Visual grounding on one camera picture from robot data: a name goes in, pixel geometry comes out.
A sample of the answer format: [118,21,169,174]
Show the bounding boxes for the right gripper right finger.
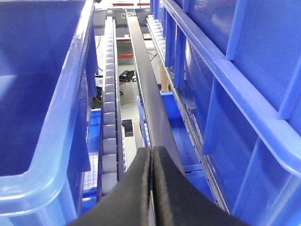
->
[152,146,245,226]

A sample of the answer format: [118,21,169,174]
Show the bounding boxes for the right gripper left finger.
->
[69,147,152,226]

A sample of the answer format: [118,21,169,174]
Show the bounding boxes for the lower blue bin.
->
[136,91,217,203]

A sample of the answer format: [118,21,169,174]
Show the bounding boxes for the right blue plastic bin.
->
[148,0,301,226]

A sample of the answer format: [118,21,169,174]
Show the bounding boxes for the blue plastic bin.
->
[148,0,301,226]
[0,0,98,226]

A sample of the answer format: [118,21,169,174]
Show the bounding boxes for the left blue plastic bin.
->
[0,0,98,226]

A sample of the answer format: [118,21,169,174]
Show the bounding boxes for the gray roller conveyor track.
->
[97,16,126,201]

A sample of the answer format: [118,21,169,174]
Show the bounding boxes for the black power adapter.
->
[119,70,135,82]

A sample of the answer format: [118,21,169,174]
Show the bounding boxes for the stainless steel rack frame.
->
[126,9,185,174]

